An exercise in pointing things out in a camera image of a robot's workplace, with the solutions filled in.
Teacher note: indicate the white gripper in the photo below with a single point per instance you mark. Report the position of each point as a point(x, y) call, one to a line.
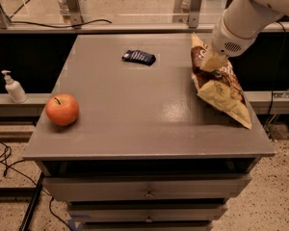
point(228, 39)

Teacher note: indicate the brown sea salt chip bag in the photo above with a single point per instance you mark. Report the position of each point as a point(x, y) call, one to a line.
point(220, 88)

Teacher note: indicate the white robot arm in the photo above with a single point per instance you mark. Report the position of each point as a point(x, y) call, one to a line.
point(265, 11)

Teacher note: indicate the dark blue rxbar wrapper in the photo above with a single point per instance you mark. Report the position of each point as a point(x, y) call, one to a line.
point(139, 57)

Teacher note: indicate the grey drawer cabinet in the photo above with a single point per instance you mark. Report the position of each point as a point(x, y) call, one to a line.
point(141, 121)

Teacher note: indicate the upper grey drawer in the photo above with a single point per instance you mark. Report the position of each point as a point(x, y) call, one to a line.
point(145, 188)

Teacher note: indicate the grey drawer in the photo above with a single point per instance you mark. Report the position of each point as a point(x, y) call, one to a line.
point(145, 188)
point(147, 213)

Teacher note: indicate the red apple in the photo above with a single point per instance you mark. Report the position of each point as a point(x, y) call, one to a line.
point(62, 109)

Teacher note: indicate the white pump bottle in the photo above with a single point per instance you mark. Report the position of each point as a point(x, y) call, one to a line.
point(13, 87)

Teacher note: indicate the lower grey drawer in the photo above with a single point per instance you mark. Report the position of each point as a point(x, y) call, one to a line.
point(147, 213)

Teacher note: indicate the left metal bracket post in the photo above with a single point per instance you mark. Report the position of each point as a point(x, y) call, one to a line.
point(70, 11)

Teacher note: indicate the black floor rail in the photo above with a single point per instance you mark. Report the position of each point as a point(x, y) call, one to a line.
point(34, 200)

